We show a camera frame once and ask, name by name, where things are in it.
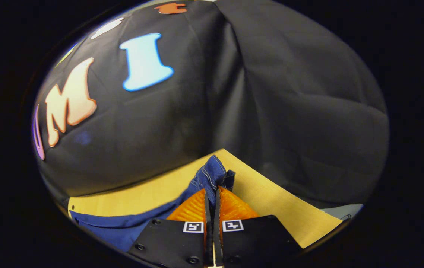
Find black backdrop cloth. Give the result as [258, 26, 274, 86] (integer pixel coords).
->
[31, 0, 390, 209]

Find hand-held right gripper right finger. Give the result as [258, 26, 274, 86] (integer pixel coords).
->
[214, 185, 305, 268]

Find blue denim jeans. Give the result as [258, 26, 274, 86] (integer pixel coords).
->
[69, 154, 236, 253]

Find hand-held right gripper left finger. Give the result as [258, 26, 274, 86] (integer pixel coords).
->
[127, 188, 215, 268]

